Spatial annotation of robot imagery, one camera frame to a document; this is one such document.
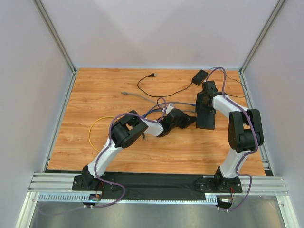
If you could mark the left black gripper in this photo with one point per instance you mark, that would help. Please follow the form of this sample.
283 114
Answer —
180 118

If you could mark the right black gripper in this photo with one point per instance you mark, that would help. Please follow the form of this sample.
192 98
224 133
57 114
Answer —
205 111

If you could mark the black network switch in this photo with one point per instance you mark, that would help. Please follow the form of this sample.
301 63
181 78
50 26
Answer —
205 120

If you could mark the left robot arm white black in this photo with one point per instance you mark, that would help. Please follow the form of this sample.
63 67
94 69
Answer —
124 130

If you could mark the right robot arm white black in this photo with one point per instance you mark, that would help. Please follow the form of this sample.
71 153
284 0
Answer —
245 134

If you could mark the black power adapter brick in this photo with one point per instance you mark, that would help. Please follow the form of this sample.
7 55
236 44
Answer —
200 76

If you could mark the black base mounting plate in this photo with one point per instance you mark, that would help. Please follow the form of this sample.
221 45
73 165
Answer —
161 186

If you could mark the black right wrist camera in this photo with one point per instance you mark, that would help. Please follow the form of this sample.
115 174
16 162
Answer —
209 87

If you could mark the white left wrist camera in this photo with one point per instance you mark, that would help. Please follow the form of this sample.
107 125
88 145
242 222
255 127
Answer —
169 107

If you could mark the right aluminium frame post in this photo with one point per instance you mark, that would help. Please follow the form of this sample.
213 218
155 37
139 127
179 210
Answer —
269 22

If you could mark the aluminium frame post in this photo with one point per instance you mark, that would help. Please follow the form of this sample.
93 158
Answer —
50 26
269 22

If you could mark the grey slotted cable duct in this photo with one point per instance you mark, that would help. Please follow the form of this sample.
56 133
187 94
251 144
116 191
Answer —
86 197

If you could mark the left aluminium frame post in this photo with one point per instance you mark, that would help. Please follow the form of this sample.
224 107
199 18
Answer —
50 26

